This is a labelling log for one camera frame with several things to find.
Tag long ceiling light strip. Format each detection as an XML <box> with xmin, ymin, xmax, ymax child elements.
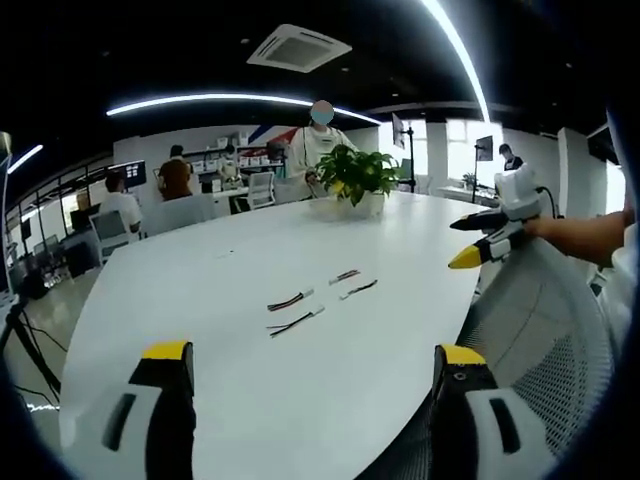
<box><xmin>105</xmin><ymin>91</ymin><xmax>387</xmax><ymax>126</ymax></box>
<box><xmin>419</xmin><ymin>0</ymin><xmax>494</xmax><ymax>122</ymax></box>

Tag ceiling air conditioner unit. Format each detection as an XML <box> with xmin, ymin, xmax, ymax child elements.
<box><xmin>245</xmin><ymin>22</ymin><xmax>354</xmax><ymax>75</ymax></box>

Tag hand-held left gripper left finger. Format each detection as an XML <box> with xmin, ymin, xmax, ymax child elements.
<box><xmin>58</xmin><ymin>340</ymin><xmax>198</xmax><ymax>480</ymax></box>

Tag black tripod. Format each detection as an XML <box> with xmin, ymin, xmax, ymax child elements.
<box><xmin>0</xmin><ymin>298</ymin><xmax>64</xmax><ymax>407</ymax></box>

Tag white plant pot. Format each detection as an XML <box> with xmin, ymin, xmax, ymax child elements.
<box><xmin>306</xmin><ymin>193</ymin><xmax>387</xmax><ymax>220</ymax></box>

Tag desktop monitor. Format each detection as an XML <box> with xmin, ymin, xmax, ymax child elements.
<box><xmin>118</xmin><ymin>160</ymin><xmax>148</xmax><ymax>191</ymax></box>

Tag small monitor on stand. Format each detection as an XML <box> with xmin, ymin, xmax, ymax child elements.
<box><xmin>473</xmin><ymin>134</ymin><xmax>495</xmax><ymax>162</ymax></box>

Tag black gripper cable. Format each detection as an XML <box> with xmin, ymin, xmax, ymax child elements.
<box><xmin>533</xmin><ymin>186</ymin><xmax>565</xmax><ymax>220</ymax></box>

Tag monitor on black stand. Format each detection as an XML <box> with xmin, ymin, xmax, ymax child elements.
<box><xmin>390</xmin><ymin>111</ymin><xmax>420</xmax><ymax>195</ymax></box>

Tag green potted plant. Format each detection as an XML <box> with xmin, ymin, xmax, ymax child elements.
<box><xmin>314</xmin><ymin>143</ymin><xmax>404</xmax><ymax>209</ymax></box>

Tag shelf of white boxes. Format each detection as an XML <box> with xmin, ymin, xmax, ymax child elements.
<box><xmin>189</xmin><ymin>133</ymin><xmax>287</xmax><ymax>174</ymax></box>

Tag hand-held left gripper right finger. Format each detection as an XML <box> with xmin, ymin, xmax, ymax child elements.
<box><xmin>431</xmin><ymin>343</ymin><xmax>557</xmax><ymax>480</ymax></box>

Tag JST connector red black wires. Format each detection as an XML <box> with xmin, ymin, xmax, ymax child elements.
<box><xmin>327</xmin><ymin>269</ymin><xmax>362</xmax><ymax>287</ymax></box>
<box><xmin>266</xmin><ymin>288</ymin><xmax>316</xmax><ymax>312</ymax></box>
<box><xmin>266</xmin><ymin>305</ymin><xmax>327</xmax><ymax>338</ymax></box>

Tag white mesh office chair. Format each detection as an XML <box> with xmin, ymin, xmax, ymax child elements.
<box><xmin>384</xmin><ymin>233</ymin><xmax>619</xmax><ymax>480</ymax></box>

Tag short ceiling light strip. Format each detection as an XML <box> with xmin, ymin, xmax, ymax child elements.
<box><xmin>6</xmin><ymin>144</ymin><xmax>46</xmax><ymax>175</ymax></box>

